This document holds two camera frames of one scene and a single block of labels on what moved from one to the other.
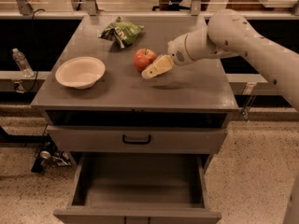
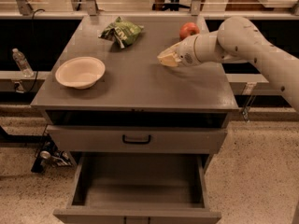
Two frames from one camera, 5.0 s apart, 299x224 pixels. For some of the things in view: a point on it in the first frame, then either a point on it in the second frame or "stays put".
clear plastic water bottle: (22, 63) stays put
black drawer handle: (130, 142) stays put
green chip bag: (125, 33) stays put
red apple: (143, 58) to (188, 29)
